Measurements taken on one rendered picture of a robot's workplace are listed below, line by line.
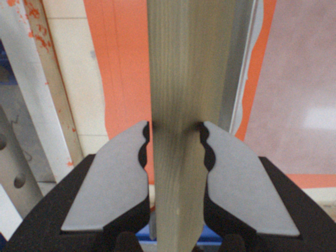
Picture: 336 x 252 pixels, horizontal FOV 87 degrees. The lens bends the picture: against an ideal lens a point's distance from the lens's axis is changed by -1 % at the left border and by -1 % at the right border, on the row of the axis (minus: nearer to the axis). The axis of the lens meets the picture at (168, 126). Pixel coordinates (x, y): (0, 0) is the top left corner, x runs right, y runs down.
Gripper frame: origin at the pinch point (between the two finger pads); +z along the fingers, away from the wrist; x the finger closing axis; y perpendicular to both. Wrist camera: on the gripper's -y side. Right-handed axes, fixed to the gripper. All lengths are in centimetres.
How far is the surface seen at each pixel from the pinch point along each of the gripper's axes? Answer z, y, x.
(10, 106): 109, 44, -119
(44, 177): 109, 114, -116
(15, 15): 10.2, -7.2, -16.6
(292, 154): 13.7, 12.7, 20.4
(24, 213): 5.7, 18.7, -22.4
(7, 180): 6.1, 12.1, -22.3
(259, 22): 13.7, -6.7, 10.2
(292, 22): 13.8, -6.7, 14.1
